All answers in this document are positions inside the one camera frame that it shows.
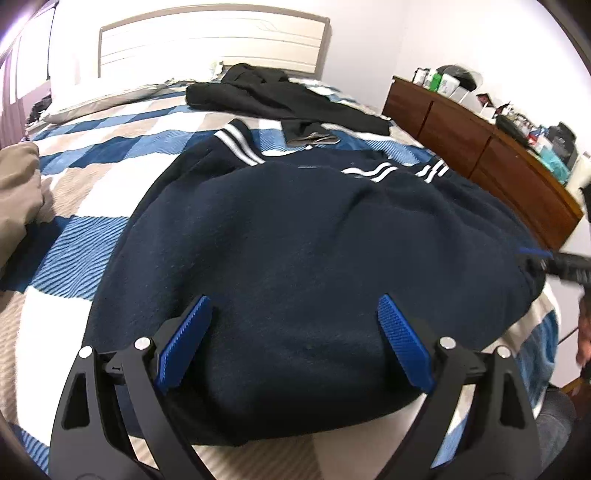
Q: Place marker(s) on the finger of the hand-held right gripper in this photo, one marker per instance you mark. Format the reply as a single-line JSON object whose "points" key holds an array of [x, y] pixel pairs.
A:
{"points": [[565, 265]]}

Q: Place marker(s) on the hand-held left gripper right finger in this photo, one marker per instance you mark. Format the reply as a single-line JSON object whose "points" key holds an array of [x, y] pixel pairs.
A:
{"points": [[406, 341]]}

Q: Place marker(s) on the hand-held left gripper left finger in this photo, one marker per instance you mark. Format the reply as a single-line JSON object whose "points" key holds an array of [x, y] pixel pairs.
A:
{"points": [[184, 337]]}

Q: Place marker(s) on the navy white varsity jacket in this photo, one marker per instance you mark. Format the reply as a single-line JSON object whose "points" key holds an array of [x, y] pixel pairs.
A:
{"points": [[300, 230]]}

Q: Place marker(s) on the person's right hand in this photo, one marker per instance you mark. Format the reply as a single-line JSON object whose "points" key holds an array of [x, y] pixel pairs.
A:
{"points": [[585, 332]]}

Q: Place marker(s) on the teal packet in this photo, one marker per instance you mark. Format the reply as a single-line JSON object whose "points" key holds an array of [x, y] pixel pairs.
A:
{"points": [[554, 164]]}

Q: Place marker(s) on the brown wooden dresser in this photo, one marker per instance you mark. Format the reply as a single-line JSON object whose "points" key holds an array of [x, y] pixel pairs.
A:
{"points": [[508, 170]]}

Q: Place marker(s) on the black bag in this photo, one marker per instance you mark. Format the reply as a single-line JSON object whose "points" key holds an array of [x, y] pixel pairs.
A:
{"points": [[512, 129]]}

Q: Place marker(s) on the person's leg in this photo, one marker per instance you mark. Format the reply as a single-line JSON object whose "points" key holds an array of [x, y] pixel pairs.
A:
{"points": [[554, 424]]}

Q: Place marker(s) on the white box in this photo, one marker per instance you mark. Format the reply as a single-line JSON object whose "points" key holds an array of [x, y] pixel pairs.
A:
{"points": [[458, 93]]}

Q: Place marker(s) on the bed with checkered sheet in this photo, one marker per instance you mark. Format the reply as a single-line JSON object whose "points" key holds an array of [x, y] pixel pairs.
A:
{"points": [[92, 152]]}

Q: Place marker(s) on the grey-beige garment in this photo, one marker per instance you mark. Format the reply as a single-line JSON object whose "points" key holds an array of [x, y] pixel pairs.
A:
{"points": [[18, 184]]}

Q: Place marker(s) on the white silk pillow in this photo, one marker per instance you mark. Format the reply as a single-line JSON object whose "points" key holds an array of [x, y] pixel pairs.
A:
{"points": [[92, 106]]}

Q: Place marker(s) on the black hoodie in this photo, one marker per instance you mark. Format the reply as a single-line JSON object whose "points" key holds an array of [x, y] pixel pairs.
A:
{"points": [[258, 99]]}

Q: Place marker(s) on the white bed headboard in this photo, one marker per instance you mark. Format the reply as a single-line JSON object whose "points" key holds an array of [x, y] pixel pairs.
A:
{"points": [[207, 41]]}

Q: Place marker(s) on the purple curtain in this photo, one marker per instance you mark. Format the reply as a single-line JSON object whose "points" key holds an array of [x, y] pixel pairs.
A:
{"points": [[14, 92]]}

